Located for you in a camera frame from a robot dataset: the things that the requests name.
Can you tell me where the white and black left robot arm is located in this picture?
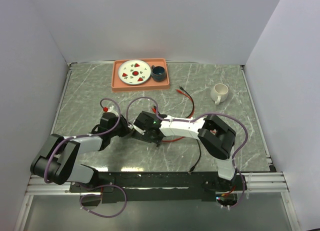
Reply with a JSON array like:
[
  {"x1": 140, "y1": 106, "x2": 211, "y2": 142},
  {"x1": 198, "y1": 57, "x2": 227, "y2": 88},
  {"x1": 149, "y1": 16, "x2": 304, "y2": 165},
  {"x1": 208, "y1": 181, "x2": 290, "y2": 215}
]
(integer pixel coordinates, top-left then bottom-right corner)
[{"x1": 30, "y1": 112, "x2": 132, "y2": 192}]

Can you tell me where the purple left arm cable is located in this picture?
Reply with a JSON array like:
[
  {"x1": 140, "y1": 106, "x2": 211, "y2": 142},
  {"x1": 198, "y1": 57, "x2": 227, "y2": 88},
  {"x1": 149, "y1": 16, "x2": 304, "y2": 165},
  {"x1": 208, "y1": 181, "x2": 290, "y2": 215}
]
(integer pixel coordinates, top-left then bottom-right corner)
[{"x1": 43, "y1": 97, "x2": 128, "y2": 218}]

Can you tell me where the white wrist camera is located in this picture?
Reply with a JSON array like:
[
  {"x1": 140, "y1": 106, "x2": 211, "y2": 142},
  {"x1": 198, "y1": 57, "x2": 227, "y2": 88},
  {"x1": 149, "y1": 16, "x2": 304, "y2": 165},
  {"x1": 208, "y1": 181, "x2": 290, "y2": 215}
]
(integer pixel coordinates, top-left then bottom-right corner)
[
  {"x1": 102, "y1": 105, "x2": 119, "y2": 117},
  {"x1": 128, "y1": 124, "x2": 145, "y2": 135}
]

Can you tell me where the white strawberry pattern plate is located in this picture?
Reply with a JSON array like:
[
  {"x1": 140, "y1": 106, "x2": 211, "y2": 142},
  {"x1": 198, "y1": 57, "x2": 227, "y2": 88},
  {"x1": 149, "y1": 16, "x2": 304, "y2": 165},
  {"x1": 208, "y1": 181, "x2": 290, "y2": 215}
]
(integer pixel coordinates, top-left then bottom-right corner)
[{"x1": 117, "y1": 60, "x2": 151, "y2": 86}]

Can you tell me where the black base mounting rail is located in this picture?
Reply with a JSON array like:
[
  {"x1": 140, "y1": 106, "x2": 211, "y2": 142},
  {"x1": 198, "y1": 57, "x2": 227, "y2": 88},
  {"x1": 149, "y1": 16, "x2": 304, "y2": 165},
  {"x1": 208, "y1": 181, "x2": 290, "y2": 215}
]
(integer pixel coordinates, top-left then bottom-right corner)
[{"x1": 69, "y1": 171, "x2": 248, "y2": 204}]

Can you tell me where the white ceramic mug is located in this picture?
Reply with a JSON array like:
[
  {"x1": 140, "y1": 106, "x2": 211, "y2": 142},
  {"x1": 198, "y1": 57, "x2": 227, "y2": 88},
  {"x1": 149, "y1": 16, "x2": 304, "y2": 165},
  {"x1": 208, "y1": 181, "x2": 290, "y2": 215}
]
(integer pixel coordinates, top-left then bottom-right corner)
[{"x1": 210, "y1": 83, "x2": 229, "y2": 105}]

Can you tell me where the dark blue mug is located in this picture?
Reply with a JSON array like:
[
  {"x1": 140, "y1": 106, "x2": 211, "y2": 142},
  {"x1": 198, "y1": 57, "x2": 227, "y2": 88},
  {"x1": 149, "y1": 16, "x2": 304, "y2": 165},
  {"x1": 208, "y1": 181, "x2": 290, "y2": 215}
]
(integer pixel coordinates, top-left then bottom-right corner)
[{"x1": 151, "y1": 65, "x2": 167, "y2": 82}]

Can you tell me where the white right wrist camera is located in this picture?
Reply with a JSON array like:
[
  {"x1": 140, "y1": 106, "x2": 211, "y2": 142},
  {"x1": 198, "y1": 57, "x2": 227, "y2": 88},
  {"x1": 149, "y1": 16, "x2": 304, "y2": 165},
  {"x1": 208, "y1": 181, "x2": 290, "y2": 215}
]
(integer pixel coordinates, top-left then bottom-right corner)
[{"x1": 128, "y1": 124, "x2": 145, "y2": 135}]

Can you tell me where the salmon pink tray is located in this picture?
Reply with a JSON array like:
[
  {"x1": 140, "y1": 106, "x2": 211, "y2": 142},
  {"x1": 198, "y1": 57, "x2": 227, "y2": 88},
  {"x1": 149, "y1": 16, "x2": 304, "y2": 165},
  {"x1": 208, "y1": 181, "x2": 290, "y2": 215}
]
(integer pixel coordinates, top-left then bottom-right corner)
[{"x1": 111, "y1": 58, "x2": 170, "y2": 92}]

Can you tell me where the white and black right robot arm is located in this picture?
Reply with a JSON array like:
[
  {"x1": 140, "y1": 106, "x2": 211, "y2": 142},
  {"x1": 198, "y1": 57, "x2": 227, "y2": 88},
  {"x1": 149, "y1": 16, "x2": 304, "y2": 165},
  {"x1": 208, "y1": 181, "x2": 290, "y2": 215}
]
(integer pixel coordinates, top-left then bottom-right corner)
[{"x1": 132, "y1": 111, "x2": 236, "y2": 191}]

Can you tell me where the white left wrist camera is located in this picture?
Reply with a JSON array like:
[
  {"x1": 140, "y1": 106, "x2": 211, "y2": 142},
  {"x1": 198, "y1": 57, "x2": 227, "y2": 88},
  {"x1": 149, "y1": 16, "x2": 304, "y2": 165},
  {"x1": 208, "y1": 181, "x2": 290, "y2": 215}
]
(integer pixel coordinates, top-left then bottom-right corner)
[{"x1": 102, "y1": 105, "x2": 119, "y2": 117}]

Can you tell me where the short red ethernet cable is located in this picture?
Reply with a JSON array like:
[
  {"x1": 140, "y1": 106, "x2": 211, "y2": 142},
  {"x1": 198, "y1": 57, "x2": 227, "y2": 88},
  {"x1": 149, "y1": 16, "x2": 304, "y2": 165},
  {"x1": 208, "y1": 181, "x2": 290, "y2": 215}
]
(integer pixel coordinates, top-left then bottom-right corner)
[{"x1": 151, "y1": 88, "x2": 196, "y2": 119}]

